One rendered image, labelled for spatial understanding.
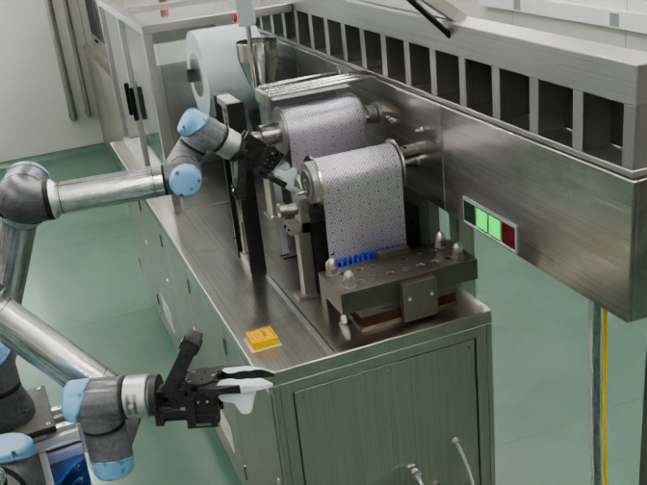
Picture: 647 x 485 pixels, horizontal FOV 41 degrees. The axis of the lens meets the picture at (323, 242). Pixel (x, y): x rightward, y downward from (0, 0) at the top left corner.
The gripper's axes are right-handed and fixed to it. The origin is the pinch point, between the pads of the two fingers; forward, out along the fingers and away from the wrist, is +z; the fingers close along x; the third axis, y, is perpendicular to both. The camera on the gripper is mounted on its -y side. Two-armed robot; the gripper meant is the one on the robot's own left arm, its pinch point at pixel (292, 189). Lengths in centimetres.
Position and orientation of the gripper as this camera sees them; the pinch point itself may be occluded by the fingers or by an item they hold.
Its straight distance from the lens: 232.6
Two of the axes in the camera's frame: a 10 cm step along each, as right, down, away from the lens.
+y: 5.2, -8.5, -1.0
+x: -3.6, -3.3, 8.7
